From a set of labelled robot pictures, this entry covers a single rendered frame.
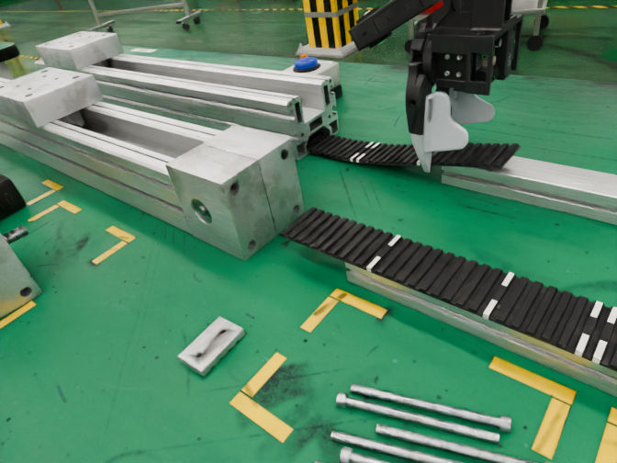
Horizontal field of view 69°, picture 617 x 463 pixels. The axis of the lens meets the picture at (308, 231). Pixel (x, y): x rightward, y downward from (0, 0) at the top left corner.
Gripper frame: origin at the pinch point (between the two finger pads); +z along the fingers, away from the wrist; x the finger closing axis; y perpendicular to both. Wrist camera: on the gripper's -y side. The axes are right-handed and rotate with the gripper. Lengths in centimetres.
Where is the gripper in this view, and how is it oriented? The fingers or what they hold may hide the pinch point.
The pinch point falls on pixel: (433, 149)
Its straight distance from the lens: 54.9
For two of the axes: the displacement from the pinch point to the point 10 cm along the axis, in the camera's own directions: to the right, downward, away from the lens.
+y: 7.6, 2.9, -5.8
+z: 1.6, 7.9, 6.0
